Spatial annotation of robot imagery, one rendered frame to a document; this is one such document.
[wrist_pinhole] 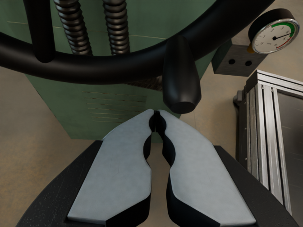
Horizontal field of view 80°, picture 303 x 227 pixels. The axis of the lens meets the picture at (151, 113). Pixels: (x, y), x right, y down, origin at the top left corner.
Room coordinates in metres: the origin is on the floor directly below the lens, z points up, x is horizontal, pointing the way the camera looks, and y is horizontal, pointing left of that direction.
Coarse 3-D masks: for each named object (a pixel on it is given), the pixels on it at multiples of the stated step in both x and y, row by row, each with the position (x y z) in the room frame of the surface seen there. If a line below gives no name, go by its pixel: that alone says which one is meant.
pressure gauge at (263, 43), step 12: (276, 12) 0.29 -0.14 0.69; (288, 12) 0.29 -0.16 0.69; (252, 24) 0.29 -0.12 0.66; (264, 24) 0.27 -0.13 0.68; (276, 24) 0.27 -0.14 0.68; (288, 24) 0.28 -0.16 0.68; (252, 36) 0.27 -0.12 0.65; (264, 36) 0.27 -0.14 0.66; (276, 36) 0.28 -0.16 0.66; (288, 36) 0.28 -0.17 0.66; (252, 48) 0.27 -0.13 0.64; (264, 48) 0.28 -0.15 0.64; (276, 48) 0.28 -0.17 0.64
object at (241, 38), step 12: (240, 36) 0.32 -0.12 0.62; (228, 48) 0.30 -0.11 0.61; (240, 48) 0.30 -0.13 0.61; (216, 60) 0.31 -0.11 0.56; (228, 60) 0.30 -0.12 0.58; (240, 60) 0.30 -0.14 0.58; (252, 60) 0.31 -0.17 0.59; (216, 72) 0.29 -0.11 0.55; (228, 72) 0.30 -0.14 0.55; (240, 72) 0.31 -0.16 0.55
